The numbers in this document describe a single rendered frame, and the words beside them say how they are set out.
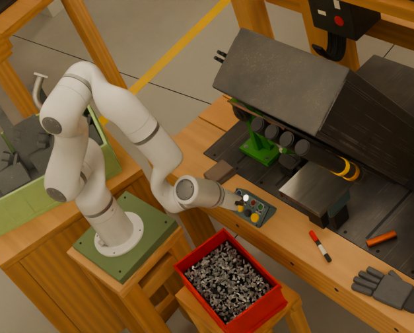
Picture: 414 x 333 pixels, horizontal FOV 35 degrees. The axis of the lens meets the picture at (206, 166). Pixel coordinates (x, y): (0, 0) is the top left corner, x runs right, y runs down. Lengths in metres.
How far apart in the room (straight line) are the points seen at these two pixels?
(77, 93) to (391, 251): 1.02
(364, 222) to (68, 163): 0.93
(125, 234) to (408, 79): 1.07
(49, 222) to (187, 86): 1.86
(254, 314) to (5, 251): 1.14
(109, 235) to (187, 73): 2.29
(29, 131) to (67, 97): 1.10
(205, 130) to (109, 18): 2.84
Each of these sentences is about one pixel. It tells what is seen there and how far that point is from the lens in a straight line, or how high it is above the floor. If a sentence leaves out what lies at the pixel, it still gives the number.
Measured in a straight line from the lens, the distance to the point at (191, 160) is 2.50.
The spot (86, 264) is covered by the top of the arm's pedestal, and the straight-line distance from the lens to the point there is 2.44.
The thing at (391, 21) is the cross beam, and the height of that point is 1.27.
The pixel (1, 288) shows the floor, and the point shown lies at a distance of 3.82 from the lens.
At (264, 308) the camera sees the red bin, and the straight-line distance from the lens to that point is 2.07.
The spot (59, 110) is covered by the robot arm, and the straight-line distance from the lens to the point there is 1.77.
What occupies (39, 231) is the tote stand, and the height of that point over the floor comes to 0.79.
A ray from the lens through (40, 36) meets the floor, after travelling 5.58.
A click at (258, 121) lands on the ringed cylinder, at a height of 1.54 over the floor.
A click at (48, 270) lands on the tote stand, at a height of 0.61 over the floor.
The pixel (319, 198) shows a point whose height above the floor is 1.13.
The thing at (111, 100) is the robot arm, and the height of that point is 1.61.
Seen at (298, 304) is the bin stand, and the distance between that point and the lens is 2.17.
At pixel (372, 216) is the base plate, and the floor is 0.90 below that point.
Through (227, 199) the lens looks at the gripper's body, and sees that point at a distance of 2.00.
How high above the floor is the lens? 2.60
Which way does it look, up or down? 44 degrees down
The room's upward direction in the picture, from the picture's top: 24 degrees counter-clockwise
